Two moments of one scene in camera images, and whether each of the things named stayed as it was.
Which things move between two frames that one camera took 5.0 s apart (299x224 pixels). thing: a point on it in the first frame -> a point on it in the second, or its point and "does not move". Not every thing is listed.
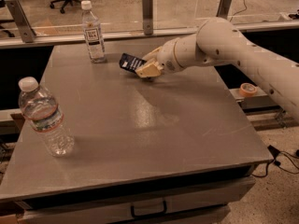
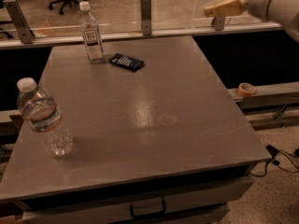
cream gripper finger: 149,70 -> 232,7
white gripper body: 165,60 -> 256,0
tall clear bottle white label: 92,34 does not move
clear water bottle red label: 39,105 does not move
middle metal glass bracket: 148,13 does not move
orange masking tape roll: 248,90 does not move
